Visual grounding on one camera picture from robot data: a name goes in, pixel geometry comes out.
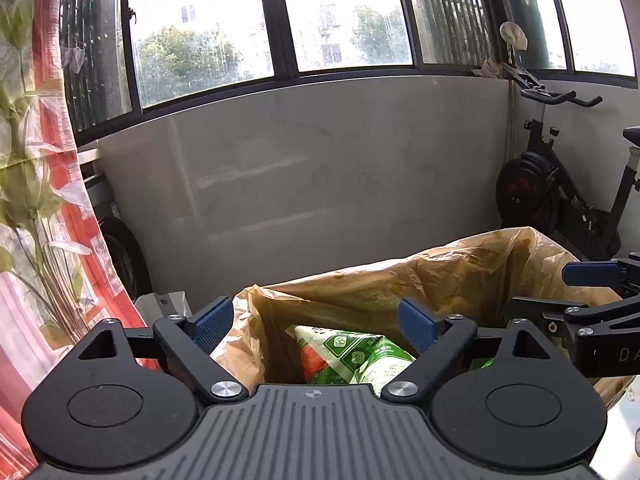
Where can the crumpled beige cloth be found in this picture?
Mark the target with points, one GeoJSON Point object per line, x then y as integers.
{"type": "Point", "coordinates": [492, 67]}

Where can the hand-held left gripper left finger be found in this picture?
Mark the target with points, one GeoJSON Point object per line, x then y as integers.
{"type": "Point", "coordinates": [215, 324]}

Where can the black framed window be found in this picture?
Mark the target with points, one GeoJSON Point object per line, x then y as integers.
{"type": "Point", "coordinates": [200, 35]}

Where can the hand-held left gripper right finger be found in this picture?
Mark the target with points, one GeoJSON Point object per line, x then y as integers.
{"type": "Point", "coordinates": [417, 325]}

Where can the white box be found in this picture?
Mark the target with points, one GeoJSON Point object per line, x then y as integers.
{"type": "Point", "coordinates": [167, 305]}

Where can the cardboard box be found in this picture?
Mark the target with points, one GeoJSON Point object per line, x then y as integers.
{"type": "Point", "coordinates": [450, 270]}

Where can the pale cloth on bike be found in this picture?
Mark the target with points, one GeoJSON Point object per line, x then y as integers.
{"type": "Point", "coordinates": [515, 35]}

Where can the black exercise bike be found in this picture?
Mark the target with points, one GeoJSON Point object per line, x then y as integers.
{"type": "Point", "coordinates": [565, 200]}

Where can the black tyre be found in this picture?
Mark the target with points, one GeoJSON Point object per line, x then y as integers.
{"type": "Point", "coordinates": [125, 260]}

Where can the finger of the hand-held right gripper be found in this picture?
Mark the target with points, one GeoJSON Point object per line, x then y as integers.
{"type": "Point", "coordinates": [542, 307]}
{"type": "Point", "coordinates": [592, 274]}

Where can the printed plastic curtain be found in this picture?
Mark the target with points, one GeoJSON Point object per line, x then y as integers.
{"type": "Point", "coordinates": [35, 185]}

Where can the green white snack bag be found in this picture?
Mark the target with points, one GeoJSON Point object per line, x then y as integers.
{"type": "Point", "coordinates": [360, 360]}

